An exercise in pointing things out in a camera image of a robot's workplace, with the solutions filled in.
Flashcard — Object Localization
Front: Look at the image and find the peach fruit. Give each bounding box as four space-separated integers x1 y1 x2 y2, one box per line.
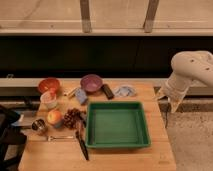
47 110 62 126

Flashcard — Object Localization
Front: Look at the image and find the red orange bowl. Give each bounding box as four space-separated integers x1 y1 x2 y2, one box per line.
38 77 60 93

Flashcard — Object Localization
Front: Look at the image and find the blue sponge block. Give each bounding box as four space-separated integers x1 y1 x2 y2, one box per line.
75 88 88 105

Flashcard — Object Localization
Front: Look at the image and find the white pink cup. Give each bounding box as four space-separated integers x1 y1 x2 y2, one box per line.
40 91 57 110

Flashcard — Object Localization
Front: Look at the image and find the brown pine cone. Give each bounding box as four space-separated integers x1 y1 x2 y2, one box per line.
63 108 81 129

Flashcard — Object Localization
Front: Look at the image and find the yellow white marker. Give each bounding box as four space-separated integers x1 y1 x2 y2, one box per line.
64 87 79 97

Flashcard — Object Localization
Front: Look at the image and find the metal measuring cup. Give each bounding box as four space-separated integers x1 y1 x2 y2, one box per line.
32 119 47 135

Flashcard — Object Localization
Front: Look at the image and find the black handled knife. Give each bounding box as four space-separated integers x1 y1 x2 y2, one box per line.
75 122 89 161

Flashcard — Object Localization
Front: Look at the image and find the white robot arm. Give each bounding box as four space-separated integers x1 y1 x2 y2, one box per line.
156 51 213 113

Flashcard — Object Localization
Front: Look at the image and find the purple bowl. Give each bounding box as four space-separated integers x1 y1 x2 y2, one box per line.
80 74 103 93

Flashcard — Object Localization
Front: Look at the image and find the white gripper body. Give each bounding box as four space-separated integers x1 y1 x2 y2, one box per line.
155 73 189 113

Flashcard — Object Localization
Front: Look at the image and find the silver fork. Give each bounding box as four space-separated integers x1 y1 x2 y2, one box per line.
47 136 74 142

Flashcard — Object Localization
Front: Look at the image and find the black rectangular block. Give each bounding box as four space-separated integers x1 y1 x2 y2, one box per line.
102 84 114 99

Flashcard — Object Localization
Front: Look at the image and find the green plastic tray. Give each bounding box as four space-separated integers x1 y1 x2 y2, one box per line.
86 101 151 149

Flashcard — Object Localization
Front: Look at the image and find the light blue towel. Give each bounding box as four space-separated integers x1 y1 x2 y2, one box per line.
113 85 136 97

